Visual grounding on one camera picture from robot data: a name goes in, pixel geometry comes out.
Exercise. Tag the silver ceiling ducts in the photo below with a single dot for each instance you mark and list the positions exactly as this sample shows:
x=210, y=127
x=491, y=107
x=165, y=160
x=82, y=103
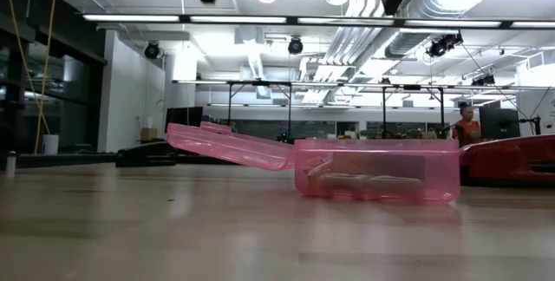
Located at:
x=347, y=47

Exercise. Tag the black bar with light strips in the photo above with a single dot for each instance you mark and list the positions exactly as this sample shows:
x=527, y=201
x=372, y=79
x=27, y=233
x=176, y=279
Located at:
x=292, y=20

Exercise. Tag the black monitor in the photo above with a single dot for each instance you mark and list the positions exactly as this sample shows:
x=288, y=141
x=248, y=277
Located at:
x=498, y=122
x=184, y=118

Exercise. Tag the person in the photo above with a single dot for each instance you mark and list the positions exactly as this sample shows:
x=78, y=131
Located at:
x=469, y=131

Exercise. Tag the cardboard tissue box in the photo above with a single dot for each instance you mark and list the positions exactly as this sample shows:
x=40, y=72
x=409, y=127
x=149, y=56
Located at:
x=148, y=134

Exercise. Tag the pink translucent plastic box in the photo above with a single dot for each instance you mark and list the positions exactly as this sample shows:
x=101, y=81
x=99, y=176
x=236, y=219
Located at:
x=230, y=147

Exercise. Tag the pale rounded block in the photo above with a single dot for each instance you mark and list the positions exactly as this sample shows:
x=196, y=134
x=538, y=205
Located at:
x=396, y=187

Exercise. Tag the red bag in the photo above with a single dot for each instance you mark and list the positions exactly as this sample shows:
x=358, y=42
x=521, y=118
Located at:
x=498, y=159

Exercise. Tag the white cup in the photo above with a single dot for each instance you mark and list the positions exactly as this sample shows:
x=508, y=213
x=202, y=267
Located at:
x=50, y=144

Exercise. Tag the white bottle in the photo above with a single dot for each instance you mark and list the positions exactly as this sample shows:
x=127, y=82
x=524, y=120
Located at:
x=11, y=164

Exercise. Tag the black ceiling camera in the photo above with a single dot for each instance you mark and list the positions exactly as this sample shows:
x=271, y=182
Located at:
x=152, y=51
x=483, y=80
x=438, y=47
x=295, y=47

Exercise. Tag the black distant rig frame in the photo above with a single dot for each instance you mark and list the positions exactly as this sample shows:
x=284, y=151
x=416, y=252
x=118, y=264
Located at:
x=289, y=107

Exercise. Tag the black aluminium rig frame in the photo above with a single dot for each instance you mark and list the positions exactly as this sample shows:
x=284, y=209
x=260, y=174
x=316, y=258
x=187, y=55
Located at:
x=143, y=155

